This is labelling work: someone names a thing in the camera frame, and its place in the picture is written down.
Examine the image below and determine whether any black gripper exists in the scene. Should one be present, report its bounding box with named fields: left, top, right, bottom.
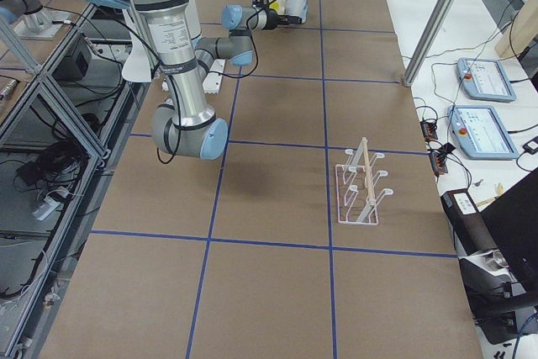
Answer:
left=253, top=0, right=303, bottom=30

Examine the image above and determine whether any grey plastic cup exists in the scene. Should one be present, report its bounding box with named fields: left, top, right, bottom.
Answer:
left=285, top=0, right=300, bottom=17

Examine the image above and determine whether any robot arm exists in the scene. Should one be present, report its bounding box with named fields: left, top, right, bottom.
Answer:
left=85, top=0, right=304, bottom=160

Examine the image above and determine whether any yellow plastic cup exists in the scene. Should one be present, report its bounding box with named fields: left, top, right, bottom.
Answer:
left=270, top=0, right=285, bottom=15

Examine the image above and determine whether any cream rabbit serving tray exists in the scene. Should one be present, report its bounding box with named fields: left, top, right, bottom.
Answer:
left=268, top=1, right=310, bottom=26

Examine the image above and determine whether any far teach pendant tablet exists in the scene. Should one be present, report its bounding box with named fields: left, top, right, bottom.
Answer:
left=456, top=58, right=517, bottom=103

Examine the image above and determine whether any teach pendant tablet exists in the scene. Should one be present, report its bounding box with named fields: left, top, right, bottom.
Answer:
left=456, top=58, right=517, bottom=103
left=447, top=105, right=519, bottom=161

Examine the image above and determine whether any near teach pendant tablet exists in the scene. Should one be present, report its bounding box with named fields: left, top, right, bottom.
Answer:
left=447, top=105, right=519, bottom=161

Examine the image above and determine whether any black label printer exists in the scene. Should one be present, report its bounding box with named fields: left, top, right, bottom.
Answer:
left=440, top=188, right=498, bottom=256

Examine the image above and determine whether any black monitor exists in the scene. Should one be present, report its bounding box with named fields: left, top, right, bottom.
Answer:
left=476, top=171, right=537, bottom=317

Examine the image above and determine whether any aluminium frame post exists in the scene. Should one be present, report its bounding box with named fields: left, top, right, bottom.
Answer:
left=403, top=0, right=455, bottom=87

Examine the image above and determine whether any white wire cup rack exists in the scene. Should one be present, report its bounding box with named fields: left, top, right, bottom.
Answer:
left=335, top=137, right=394, bottom=226

